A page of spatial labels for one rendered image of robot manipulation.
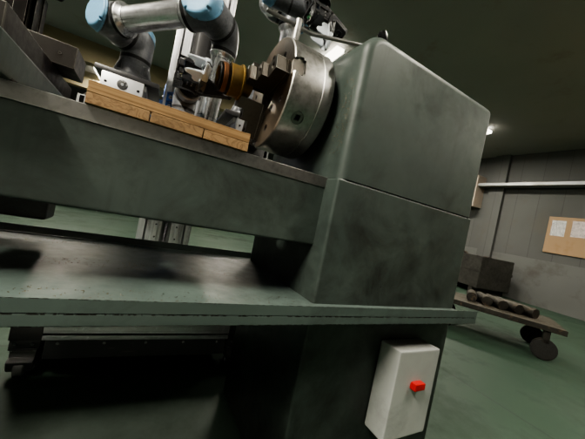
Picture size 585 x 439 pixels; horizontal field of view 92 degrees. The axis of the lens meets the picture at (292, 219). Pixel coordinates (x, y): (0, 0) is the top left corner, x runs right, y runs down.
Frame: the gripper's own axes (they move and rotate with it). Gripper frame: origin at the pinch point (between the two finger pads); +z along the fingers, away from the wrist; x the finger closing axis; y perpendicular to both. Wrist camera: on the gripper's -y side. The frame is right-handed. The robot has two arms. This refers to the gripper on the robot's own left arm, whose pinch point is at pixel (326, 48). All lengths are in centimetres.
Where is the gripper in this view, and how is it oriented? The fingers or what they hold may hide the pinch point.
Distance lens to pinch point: 110.8
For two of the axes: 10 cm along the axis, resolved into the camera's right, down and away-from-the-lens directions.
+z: 0.0, 9.4, -3.4
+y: -8.6, -1.7, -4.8
